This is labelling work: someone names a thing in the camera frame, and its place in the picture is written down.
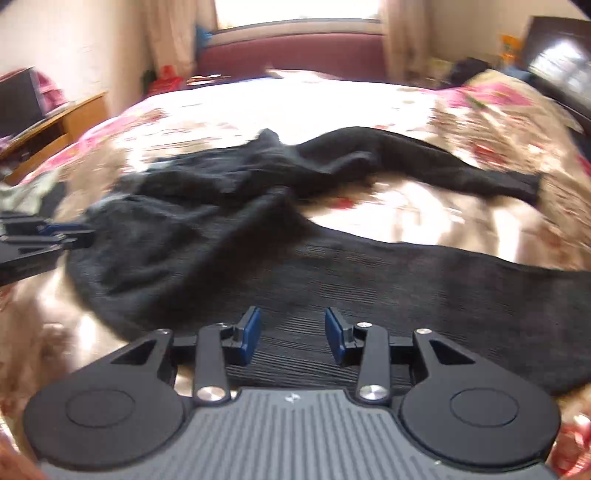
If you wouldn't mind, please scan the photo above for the floral bed cover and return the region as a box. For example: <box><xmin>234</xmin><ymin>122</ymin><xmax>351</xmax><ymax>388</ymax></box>
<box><xmin>1</xmin><ymin>73</ymin><xmax>590</xmax><ymax>479</ymax></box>

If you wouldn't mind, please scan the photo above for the wooden side table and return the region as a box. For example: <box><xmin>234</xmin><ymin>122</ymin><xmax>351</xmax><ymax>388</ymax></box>
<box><xmin>1</xmin><ymin>92</ymin><xmax>110</xmax><ymax>186</ymax></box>

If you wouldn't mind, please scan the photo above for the red bag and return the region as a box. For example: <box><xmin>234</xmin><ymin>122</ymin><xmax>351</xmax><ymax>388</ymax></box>
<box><xmin>146</xmin><ymin>65</ymin><xmax>185</xmax><ymax>97</ymax></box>

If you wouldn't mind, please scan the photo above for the beige curtain left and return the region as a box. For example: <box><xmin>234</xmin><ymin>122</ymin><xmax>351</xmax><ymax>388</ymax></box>
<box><xmin>140</xmin><ymin>0</ymin><xmax>217</xmax><ymax>77</ymax></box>

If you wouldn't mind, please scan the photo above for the beige curtain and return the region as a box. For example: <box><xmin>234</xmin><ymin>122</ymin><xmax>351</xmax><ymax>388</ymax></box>
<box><xmin>380</xmin><ymin>0</ymin><xmax>431</xmax><ymax>84</ymax></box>
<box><xmin>140</xmin><ymin>0</ymin><xmax>217</xmax><ymax>77</ymax></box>

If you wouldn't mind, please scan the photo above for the maroon padded headboard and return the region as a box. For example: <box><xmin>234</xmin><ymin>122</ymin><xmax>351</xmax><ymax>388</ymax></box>
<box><xmin>194</xmin><ymin>33</ymin><xmax>388</xmax><ymax>82</ymax></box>

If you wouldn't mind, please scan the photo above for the dark wooden cabinet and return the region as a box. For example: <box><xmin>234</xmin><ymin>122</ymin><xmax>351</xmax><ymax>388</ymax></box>
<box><xmin>518</xmin><ymin>16</ymin><xmax>590</xmax><ymax>135</ymax></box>

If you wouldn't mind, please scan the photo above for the beige curtain right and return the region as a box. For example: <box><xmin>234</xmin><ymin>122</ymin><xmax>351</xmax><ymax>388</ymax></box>
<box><xmin>380</xmin><ymin>0</ymin><xmax>431</xmax><ymax>84</ymax></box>

